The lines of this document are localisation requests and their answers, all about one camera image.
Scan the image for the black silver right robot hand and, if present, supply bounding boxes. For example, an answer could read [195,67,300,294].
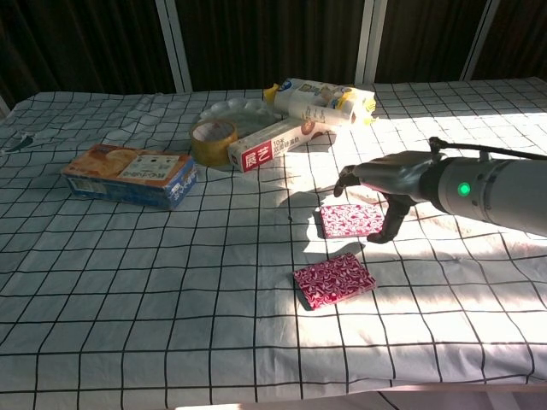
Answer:
[332,149,445,244]

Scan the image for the red patterned pouch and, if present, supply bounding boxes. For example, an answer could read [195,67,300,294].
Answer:
[319,202,385,240]

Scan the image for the white yellow plastic bag package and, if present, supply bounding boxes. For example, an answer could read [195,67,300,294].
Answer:
[262,77,379,128]

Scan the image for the long white red wrap box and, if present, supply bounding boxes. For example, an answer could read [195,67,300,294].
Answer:
[226,117,338,173]

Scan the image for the white flower paint palette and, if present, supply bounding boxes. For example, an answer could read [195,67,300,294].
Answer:
[198,97,283,138]

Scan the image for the yellow packing tape roll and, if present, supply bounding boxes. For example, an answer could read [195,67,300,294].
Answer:
[189,119,238,167]

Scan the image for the white black grid tablecloth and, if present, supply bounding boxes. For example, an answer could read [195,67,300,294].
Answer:
[0,76,547,410]

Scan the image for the orange blue biscuit box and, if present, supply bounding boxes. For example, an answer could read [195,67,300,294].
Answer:
[61,143,198,211]

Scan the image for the black cable on forearm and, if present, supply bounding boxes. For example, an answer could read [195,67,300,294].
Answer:
[428,136,547,162]

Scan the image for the white window frame post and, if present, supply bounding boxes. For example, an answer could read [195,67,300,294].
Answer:
[154,0,193,93]
[354,0,388,85]
[460,0,501,81]

